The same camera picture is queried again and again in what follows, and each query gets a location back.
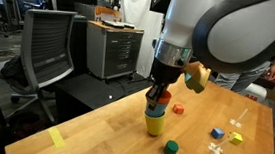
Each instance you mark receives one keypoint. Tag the yellow cube block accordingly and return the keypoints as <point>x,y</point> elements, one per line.
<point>236,138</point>

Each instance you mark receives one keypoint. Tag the grey drawer cabinet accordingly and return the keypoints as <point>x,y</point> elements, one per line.
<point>113,49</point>

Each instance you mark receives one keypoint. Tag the white machine housing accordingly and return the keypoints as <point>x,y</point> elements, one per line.
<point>255,92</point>

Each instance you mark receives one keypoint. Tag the yellow tape strip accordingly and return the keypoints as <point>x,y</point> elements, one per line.
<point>56,137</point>

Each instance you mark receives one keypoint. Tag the black bag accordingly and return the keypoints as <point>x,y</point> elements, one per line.
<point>5,134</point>

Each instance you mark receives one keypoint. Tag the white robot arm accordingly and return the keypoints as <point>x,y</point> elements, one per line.
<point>232,28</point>

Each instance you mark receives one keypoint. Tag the yellow plastic cup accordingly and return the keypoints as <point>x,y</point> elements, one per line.
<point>155,124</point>

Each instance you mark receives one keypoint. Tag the red cube block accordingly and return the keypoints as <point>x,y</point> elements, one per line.
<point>178,109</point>

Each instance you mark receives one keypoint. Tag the black low platform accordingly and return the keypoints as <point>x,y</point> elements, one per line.
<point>89,89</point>

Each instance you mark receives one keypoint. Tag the grey mesh office chair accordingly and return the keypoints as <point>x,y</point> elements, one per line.
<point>44,49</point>

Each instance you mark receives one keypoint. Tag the white tape mark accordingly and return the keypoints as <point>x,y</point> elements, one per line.
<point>215,149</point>

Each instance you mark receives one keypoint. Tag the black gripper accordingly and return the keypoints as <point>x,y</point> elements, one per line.
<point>164,72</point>

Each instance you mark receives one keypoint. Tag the white backdrop curtain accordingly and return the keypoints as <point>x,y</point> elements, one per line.
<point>135,20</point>

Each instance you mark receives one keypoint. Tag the green cylinder block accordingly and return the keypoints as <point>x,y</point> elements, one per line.
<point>170,149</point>

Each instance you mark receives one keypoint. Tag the blue plastic cup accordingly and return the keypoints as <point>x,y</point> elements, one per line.
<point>157,111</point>

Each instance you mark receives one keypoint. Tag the black flat device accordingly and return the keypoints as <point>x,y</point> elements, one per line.
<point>113,24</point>

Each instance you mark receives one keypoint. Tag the black cloth covered furniture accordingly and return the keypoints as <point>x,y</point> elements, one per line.
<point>77,41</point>

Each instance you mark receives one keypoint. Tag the blue cube block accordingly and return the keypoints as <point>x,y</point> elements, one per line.
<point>217,133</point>

